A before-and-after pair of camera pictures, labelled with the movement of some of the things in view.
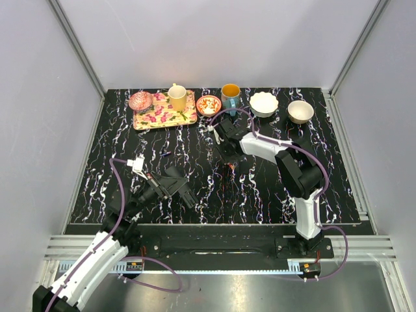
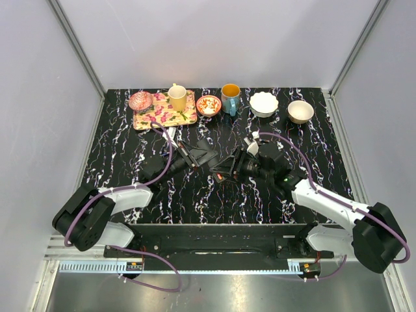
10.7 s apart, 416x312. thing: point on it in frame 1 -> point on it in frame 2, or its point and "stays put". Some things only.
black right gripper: (228, 159) -> (225, 168)
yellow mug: (178, 97) stays put
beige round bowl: (300, 111) stays put
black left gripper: (165, 186) -> (194, 154)
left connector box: (134, 265) stays put
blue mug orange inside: (230, 96) stays put
